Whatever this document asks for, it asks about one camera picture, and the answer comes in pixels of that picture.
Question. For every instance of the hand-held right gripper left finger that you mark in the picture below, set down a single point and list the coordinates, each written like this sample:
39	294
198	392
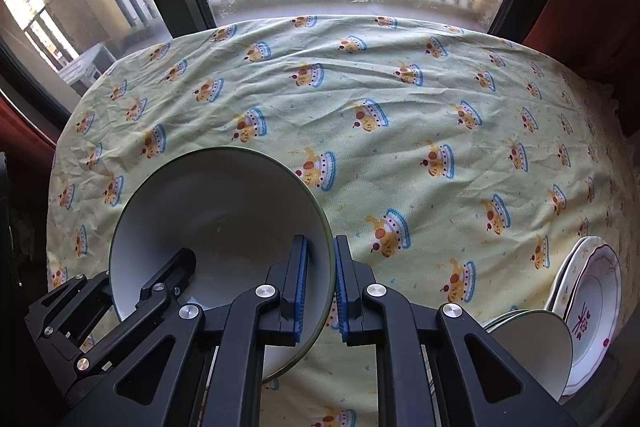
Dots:
300	292

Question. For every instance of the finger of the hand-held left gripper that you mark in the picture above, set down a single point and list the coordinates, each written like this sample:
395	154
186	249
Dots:
65	307
167	272

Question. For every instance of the white outdoor appliance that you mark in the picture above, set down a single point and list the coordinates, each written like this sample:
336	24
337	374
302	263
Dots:
85	67

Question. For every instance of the white red-patterned plate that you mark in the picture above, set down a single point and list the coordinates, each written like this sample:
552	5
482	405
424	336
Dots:
597	302

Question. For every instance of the red curtain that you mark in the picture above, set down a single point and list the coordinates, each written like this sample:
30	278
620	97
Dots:
590	7
20	132

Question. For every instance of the white beaded yellow-flower plate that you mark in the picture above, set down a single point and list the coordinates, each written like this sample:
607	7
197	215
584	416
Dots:
570	267

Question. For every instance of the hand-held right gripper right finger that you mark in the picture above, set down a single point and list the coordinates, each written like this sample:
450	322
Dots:
342	292

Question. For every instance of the yellow printed tablecloth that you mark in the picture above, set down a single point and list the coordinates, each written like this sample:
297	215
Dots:
400	107

